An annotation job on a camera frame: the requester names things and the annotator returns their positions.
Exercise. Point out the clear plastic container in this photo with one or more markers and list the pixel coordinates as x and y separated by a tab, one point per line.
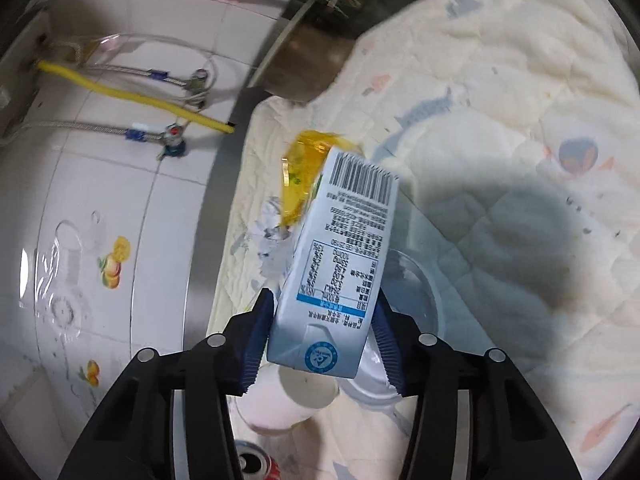
415	285

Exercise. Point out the white paper cup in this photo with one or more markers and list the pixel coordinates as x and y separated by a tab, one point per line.
280	405

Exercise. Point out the blue and white milk carton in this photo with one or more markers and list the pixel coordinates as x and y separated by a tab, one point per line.
340	260

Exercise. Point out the clear plastic tube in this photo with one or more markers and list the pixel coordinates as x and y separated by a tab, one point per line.
165	40

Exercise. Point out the yellow plastic wrapper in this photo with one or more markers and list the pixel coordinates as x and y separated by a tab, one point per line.
300	170

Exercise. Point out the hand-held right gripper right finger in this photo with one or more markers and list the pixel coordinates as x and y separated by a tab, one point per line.
387	351

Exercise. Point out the red soda can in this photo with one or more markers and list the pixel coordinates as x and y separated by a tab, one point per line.
250	462

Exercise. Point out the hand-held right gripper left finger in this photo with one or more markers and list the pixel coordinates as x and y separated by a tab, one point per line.
257	341

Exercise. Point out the metal saucepan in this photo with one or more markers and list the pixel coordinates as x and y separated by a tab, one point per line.
300	70

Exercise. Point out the white quilted printed blanket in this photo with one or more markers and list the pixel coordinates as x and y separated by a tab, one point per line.
500	110

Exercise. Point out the white water heater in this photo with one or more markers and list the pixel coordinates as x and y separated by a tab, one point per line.
22	75

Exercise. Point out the clear plastic wrap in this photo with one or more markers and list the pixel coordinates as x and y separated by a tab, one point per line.
272	255

